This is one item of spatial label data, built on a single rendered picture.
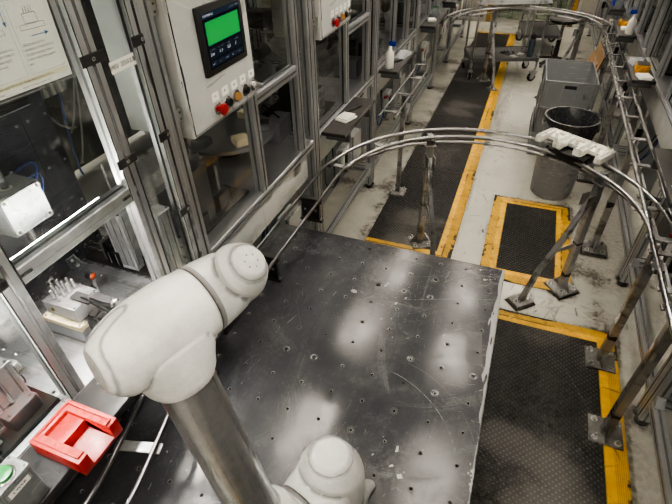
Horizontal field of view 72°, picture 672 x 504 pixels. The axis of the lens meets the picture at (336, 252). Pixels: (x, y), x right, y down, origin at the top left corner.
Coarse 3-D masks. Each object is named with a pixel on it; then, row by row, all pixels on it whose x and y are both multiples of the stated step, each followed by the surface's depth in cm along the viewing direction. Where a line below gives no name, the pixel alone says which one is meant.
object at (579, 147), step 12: (552, 132) 254; (564, 132) 251; (552, 144) 245; (564, 144) 244; (576, 144) 243; (588, 144) 239; (600, 144) 239; (552, 156) 249; (564, 156) 243; (576, 156) 240; (588, 156) 240; (600, 156) 229; (612, 156) 235
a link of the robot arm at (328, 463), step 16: (320, 448) 109; (336, 448) 109; (352, 448) 111; (304, 464) 107; (320, 464) 105; (336, 464) 105; (352, 464) 107; (288, 480) 109; (304, 480) 106; (320, 480) 104; (336, 480) 104; (352, 480) 106; (304, 496) 104; (320, 496) 104; (336, 496) 104; (352, 496) 107
